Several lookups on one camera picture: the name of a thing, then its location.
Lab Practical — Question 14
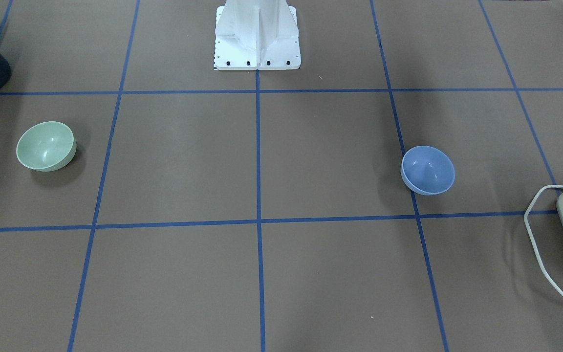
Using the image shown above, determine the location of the blue bowl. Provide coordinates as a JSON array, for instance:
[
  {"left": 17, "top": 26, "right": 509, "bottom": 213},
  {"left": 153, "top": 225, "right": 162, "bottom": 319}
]
[{"left": 400, "top": 145, "right": 456, "bottom": 196}]

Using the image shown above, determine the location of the green bowl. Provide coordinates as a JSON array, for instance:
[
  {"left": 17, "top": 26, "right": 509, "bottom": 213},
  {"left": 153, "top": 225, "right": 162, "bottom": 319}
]
[{"left": 16, "top": 122, "right": 77, "bottom": 172}]

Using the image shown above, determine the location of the white camera stand base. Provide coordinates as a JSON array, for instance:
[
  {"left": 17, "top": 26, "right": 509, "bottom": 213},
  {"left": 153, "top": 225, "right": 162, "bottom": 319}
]
[{"left": 213, "top": 0, "right": 302, "bottom": 71}]

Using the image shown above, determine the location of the beige cable loop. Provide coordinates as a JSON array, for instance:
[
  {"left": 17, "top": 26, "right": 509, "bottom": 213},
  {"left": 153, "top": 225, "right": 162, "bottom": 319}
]
[{"left": 524, "top": 185, "right": 563, "bottom": 312}]

